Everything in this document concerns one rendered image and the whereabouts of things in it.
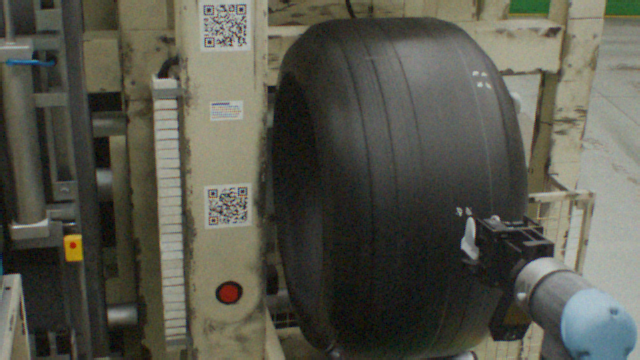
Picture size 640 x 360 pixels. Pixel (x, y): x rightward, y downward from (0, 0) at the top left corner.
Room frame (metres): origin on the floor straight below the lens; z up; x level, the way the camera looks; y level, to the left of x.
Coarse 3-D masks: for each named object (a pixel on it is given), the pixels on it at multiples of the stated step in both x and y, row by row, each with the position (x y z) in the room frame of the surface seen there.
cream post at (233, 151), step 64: (192, 0) 1.23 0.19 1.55; (256, 0) 1.25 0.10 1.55; (192, 64) 1.23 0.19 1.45; (256, 64) 1.25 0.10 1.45; (192, 128) 1.23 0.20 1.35; (256, 128) 1.25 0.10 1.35; (192, 192) 1.22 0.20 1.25; (256, 192) 1.25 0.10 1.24; (192, 256) 1.23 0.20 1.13; (256, 256) 1.25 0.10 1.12; (192, 320) 1.23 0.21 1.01; (256, 320) 1.25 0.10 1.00
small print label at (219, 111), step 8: (216, 104) 1.23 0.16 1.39; (224, 104) 1.24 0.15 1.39; (232, 104) 1.24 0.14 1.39; (240, 104) 1.24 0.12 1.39; (216, 112) 1.23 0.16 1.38; (224, 112) 1.24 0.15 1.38; (232, 112) 1.24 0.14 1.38; (240, 112) 1.24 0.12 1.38; (216, 120) 1.23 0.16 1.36; (224, 120) 1.24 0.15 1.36
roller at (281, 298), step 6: (276, 294) 1.48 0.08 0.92; (282, 294) 1.48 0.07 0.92; (270, 300) 1.47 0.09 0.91; (276, 300) 1.47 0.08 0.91; (282, 300) 1.47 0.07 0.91; (288, 300) 1.47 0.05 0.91; (270, 306) 1.46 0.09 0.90; (276, 306) 1.46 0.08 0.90; (282, 306) 1.47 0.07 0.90; (288, 306) 1.47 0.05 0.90
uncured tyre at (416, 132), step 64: (320, 64) 1.28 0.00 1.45; (384, 64) 1.25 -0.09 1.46; (448, 64) 1.27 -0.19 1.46; (320, 128) 1.21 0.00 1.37; (384, 128) 1.15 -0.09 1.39; (448, 128) 1.17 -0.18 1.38; (512, 128) 1.22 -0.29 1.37; (320, 192) 1.63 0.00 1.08; (384, 192) 1.10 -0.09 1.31; (448, 192) 1.12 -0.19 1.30; (512, 192) 1.15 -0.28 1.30; (320, 256) 1.54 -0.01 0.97; (384, 256) 1.08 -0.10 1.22; (448, 256) 1.10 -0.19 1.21; (320, 320) 1.17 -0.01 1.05; (384, 320) 1.09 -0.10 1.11; (448, 320) 1.12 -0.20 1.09
